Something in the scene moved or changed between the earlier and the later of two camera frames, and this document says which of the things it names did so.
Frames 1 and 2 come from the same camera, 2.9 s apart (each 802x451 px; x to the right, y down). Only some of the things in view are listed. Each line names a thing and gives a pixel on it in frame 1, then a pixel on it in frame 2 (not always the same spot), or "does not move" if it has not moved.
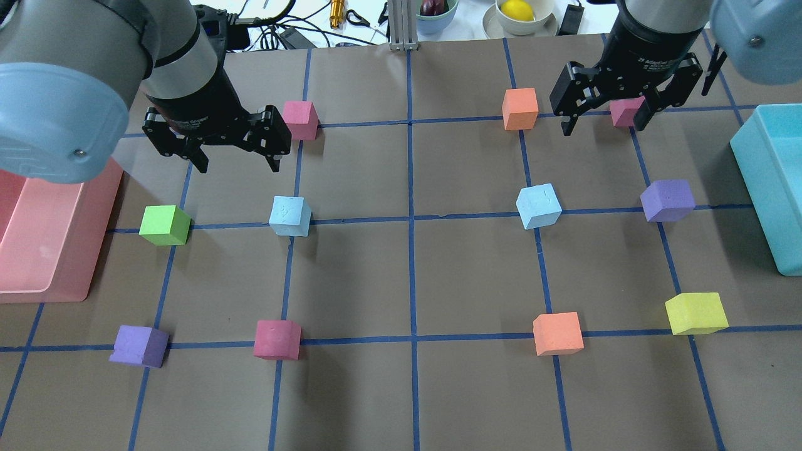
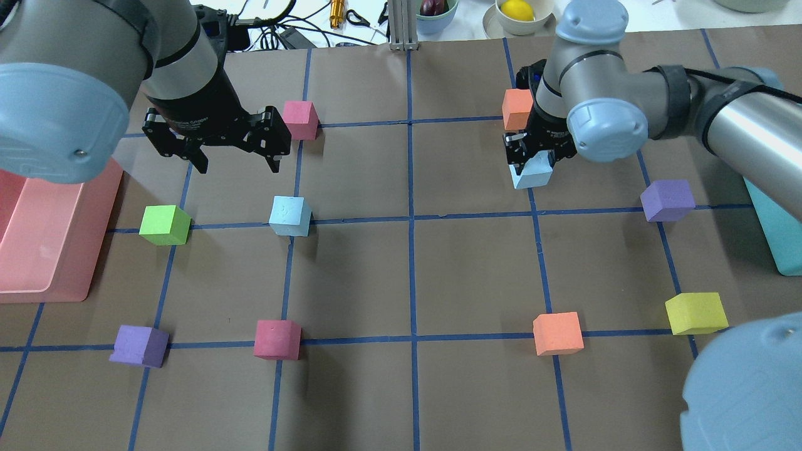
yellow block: [696, 314] does not move
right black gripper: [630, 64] → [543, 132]
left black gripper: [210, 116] does not move
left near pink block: [277, 340] does not move
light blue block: [539, 206] → [537, 171]
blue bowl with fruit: [435, 15] does not move
